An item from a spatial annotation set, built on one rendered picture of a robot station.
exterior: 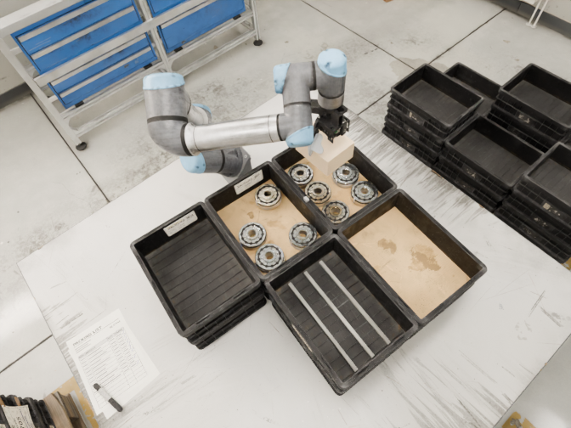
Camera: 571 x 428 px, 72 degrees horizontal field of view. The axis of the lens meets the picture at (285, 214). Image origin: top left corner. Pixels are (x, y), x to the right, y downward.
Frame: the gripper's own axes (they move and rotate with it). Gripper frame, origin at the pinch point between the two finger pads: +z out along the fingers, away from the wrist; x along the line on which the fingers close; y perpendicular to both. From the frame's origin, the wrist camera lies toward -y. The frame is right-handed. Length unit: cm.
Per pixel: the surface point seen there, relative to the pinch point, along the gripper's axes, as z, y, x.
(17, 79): 97, -273, -71
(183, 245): 28, -17, -55
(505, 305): 40, 75, 19
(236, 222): 27.5, -11.2, -34.4
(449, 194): 40, 32, 43
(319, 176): 27.4, -5.5, 3.2
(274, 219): 27.4, -2.1, -22.9
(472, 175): 71, 26, 84
